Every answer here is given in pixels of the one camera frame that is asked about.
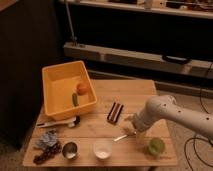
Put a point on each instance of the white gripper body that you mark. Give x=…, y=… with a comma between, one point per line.
x=138, y=123

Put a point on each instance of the white dish brush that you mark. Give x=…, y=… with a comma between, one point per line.
x=69, y=122

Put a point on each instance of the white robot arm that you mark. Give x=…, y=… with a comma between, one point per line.
x=165, y=107

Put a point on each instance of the orange fruit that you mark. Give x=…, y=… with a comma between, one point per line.
x=82, y=89

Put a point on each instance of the metal pole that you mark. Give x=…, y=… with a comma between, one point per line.
x=73, y=38

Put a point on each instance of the crumpled blue-grey cloth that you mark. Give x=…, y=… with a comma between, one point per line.
x=48, y=139

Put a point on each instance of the black handle on shelf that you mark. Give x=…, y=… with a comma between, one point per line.
x=180, y=61

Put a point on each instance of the green pepper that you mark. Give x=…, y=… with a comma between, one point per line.
x=75, y=99

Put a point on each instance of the small metal cup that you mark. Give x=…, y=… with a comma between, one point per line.
x=70, y=150

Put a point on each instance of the white bowl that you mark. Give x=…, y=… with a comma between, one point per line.
x=102, y=148

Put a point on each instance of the low wooden shelf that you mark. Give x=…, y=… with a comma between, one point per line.
x=136, y=59

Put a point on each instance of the yellow plastic bin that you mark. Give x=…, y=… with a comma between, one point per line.
x=59, y=83

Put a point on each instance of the bunch of dark grapes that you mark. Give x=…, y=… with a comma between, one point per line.
x=47, y=154

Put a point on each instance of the silver metal fork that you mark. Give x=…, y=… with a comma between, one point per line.
x=124, y=136

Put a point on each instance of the green plastic cup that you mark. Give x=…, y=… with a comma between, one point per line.
x=156, y=147

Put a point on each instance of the brown striped chocolate bar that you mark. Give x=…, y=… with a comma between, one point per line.
x=114, y=113

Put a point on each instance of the wooden table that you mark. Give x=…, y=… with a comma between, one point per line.
x=127, y=152

